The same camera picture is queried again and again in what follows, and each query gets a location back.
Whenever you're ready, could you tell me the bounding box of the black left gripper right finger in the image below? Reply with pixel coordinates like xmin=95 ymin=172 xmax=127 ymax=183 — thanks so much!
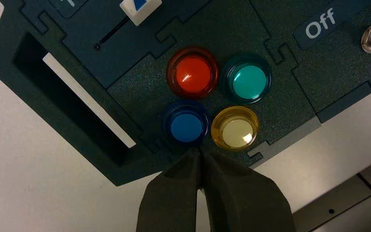
xmin=200 ymin=147 xmax=297 ymax=232

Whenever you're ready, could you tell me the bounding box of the green round push button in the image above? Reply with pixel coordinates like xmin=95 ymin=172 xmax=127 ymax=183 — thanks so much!
xmin=220 ymin=53 xmax=272 ymax=105

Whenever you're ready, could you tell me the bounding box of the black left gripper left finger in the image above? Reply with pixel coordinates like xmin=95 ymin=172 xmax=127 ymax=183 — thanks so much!
xmin=136 ymin=147 xmax=203 ymax=232

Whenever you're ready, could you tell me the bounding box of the white slider knob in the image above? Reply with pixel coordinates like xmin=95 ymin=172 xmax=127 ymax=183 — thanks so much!
xmin=119 ymin=0 xmax=163 ymax=27

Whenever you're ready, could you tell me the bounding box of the red round push button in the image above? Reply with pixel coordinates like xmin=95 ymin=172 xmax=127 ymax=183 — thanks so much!
xmin=166 ymin=47 xmax=220 ymax=100

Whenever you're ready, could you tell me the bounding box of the blue round push button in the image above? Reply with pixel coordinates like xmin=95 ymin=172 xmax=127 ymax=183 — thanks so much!
xmin=162 ymin=100 xmax=211 ymax=148

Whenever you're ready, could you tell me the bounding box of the yellow round push button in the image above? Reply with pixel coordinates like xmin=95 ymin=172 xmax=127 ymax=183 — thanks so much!
xmin=211 ymin=106 xmax=260 ymax=152

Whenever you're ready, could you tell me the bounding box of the dark modular task board box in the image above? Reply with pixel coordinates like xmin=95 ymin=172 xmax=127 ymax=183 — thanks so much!
xmin=0 ymin=0 xmax=371 ymax=187

